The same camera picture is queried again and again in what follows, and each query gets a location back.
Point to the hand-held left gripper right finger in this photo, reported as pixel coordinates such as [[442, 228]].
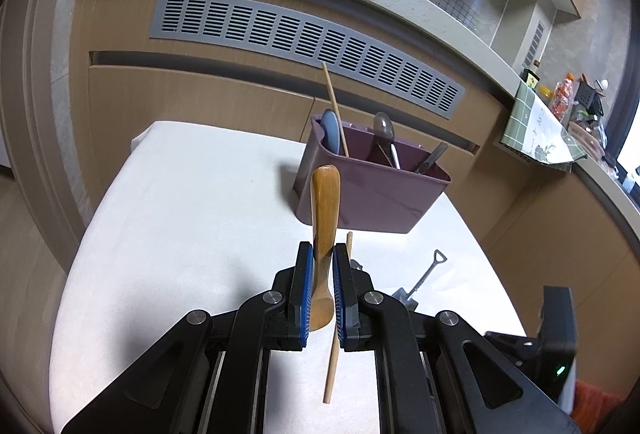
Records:
[[340, 294]]

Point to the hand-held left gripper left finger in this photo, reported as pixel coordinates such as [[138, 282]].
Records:
[[306, 294]]

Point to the wooden chopstick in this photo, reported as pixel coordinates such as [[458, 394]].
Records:
[[331, 364], [334, 104]]

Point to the shovel-shaped metal spoon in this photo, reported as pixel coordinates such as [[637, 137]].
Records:
[[422, 281]]

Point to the wooden spoon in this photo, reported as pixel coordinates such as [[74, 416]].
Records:
[[325, 194]]

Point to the purple plastic utensil holder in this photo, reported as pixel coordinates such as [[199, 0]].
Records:
[[380, 199]]

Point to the person's right forearm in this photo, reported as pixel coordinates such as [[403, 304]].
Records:
[[595, 404]]

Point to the blue plastic spoon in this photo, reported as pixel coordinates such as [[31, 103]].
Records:
[[330, 129]]

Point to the green tiled cloth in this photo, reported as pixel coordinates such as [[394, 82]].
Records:
[[522, 114]]

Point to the black box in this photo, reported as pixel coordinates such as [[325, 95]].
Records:
[[590, 99]]

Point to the orange bottle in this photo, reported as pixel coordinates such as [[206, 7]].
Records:
[[564, 94]]

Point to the small dark bottle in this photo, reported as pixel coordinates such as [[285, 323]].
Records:
[[531, 78]]

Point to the grey vent grille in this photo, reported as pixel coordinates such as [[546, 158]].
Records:
[[159, 14]]

